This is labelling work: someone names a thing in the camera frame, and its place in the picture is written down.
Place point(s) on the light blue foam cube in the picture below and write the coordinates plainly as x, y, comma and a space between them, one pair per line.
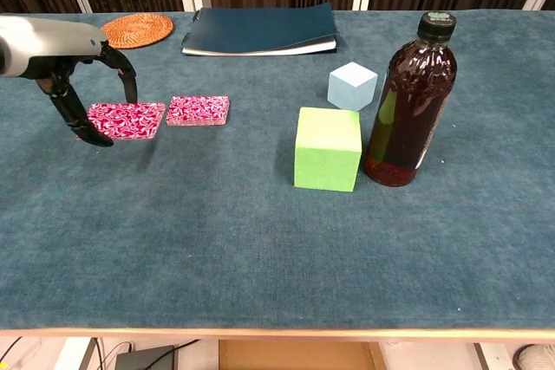
351, 88

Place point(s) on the white table leg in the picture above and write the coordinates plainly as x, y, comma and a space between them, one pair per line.
73, 355
483, 357

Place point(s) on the teal table cloth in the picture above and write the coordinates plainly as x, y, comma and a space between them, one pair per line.
217, 235

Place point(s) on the white shoe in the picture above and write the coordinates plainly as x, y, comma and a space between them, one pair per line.
537, 358

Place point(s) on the dark tea plastic bottle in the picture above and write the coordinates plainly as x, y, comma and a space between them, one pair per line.
412, 105

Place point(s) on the grey box under table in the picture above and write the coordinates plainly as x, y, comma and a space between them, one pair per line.
145, 359

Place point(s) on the round woven rattan coaster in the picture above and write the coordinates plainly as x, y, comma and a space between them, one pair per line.
143, 31

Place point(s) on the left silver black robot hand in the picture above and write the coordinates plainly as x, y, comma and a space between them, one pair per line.
47, 43

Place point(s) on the green foam cube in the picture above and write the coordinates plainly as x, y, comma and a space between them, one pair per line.
327, 153

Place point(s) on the dark blue spiral notebook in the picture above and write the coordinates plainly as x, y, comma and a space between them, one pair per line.
260, 27

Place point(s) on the brown cardboard box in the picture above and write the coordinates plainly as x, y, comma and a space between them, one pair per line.
299, 357

